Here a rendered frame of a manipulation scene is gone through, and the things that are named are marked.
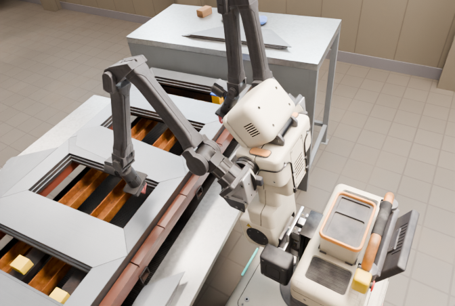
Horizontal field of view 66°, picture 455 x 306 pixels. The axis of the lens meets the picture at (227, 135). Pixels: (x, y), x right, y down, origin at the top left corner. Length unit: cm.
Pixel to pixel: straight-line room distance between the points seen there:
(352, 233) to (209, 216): 66
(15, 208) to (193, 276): 85
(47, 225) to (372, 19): 334
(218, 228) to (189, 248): 15
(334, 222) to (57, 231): 110
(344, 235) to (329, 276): 15
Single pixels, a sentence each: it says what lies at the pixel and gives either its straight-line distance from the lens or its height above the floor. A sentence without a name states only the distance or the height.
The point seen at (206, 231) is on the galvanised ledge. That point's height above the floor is 68.
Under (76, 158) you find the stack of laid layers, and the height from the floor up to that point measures 85.
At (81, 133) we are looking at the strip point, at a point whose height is 86.
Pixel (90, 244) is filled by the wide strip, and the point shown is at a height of 86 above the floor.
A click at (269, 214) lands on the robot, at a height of 90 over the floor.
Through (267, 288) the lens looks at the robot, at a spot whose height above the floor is 28.
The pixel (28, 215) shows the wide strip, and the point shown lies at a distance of 177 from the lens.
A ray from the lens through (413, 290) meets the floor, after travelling 239.
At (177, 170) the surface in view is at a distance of 166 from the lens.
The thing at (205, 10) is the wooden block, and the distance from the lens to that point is 265.
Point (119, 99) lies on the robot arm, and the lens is 121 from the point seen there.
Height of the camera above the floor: 203
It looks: 40 degrees down
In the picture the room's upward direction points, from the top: 7 degrees counter-clockwise
